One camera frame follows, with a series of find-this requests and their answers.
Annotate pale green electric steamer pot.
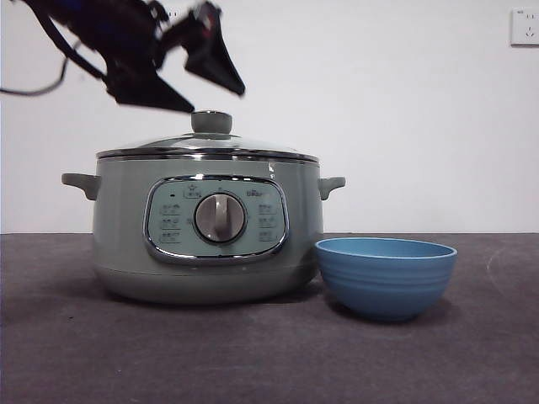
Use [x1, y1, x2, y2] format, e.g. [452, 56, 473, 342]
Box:
[61, 155, 346, 305]

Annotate glass lid with green knob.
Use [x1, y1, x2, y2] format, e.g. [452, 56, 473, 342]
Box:
[95, 109, 320, 163]

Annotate blue ribbed bowl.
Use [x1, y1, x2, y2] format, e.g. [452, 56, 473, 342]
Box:
[314, 237, 458, 323]

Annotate white wall socket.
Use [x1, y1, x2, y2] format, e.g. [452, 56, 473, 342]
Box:
[510, 8, 539, 47]

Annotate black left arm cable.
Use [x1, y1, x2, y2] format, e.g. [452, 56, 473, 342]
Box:
[0, 56, 71, 97]

